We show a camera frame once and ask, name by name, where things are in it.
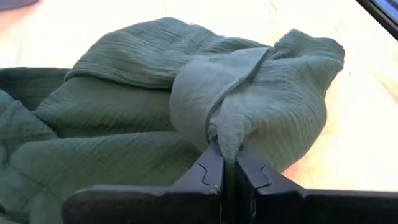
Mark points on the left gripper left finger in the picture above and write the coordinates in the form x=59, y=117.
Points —
x=155, y=205

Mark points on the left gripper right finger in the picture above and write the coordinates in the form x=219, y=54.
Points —
x=311, y=208

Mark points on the dark green button shirt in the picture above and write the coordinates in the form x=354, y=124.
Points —
x=124, y=109

